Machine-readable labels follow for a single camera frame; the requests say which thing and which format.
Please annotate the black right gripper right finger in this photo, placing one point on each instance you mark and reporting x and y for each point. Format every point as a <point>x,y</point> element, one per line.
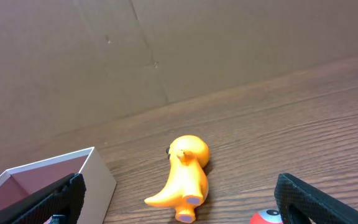
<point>300,203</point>

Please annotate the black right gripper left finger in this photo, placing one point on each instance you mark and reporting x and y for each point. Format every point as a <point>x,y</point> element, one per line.
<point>59,202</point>

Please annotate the red round face ball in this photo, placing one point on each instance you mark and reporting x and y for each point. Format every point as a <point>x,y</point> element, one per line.
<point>268,216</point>

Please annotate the orange dog figurine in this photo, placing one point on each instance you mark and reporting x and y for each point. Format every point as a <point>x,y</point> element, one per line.
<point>187,185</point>

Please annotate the white box pink inside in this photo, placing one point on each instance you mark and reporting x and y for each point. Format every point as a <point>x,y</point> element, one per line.
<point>19,182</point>

